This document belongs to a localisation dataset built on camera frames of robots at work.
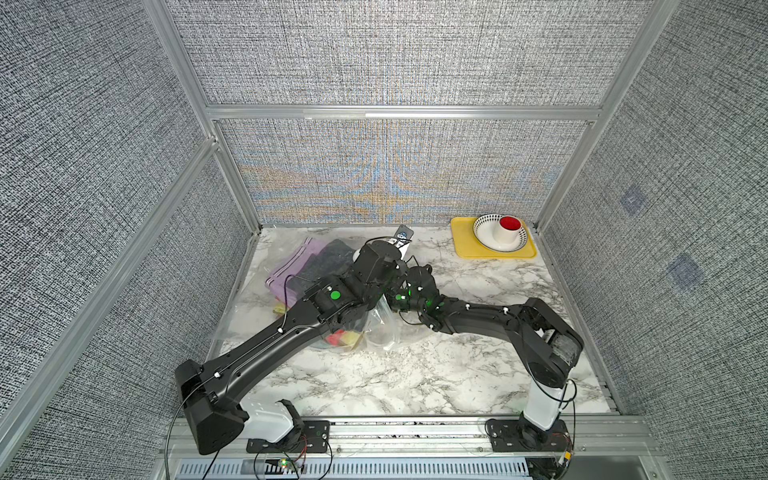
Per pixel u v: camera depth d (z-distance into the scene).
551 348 0.49
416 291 0.68
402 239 0.48
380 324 0.71
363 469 0.70
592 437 0.75
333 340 0.78
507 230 1.08
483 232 1.17
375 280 0.50
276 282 0.86
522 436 0.65
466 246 1.14
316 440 0.73
